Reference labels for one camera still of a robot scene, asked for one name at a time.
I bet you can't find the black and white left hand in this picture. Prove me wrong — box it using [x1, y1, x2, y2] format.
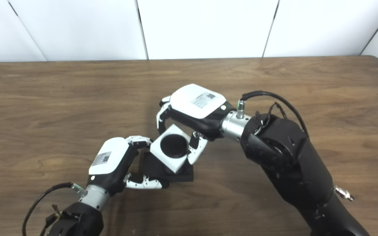
[88, 135, 170, 197]

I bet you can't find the black and white right hand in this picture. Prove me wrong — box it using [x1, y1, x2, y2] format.
[156, 84, 237, 165]

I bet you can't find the black peg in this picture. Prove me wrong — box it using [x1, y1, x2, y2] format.
[142, 134, 194, 183]

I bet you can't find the white square piece with hole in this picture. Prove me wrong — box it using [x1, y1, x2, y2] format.
[150, 124, 191, 173]

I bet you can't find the silver connector plug on arm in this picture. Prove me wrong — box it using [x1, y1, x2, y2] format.
[333, 185, 355, 201]

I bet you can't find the thick black right wrist cable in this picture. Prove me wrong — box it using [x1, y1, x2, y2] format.
[241, 91, 309, 137]

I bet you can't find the thick black wrist cable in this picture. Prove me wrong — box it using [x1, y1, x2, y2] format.
[241, 91, 309, 137]
[22, 183, 78, 236]

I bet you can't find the thin right wrist wire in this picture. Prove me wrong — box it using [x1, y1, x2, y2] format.
[255, 102, 288, 135]

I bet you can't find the thin wrist wire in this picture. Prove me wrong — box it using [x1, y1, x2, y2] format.
[255, 102, 288, 135]
[44, 205, 62, 231]

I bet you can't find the thin left wrist wire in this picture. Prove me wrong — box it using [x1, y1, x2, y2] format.
[44, 205, 62, 231]

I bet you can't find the thick black left wrist cable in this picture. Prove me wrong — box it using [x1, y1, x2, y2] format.
[22, 183, 78, 236]

